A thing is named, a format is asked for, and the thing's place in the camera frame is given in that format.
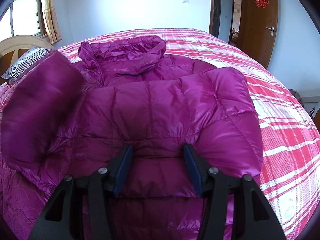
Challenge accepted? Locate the silver door handle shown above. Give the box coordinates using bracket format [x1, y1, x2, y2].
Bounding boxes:
[266, 27, 274, 36]

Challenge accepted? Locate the red double happiness paper decoration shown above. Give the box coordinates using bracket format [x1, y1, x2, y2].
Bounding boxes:
[254, 0, 269, 8]

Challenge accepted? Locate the magenta puffer down jacket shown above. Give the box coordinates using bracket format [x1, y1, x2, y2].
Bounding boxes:
[1, 36, 263, 239]

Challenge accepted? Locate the brown wooden door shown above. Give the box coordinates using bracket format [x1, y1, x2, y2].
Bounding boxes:
[236, 0, 278, 68]

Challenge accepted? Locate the striped grey white pillow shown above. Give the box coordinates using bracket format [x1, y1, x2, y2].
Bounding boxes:
[1, 47, 54, 82]

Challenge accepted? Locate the yellow right curtain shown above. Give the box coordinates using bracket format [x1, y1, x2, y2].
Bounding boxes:
[41, 0, 61, 44]

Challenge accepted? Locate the window with grey frame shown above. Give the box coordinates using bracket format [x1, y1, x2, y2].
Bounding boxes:
[0, 0, 46, 41]

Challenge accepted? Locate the red white plaid bedspread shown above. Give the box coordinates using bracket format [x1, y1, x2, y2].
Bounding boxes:
[0, 28, 320, 237]

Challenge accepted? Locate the cream and brown round headboard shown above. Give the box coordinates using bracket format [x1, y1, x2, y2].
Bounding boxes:
[1, 35, 55, 75]

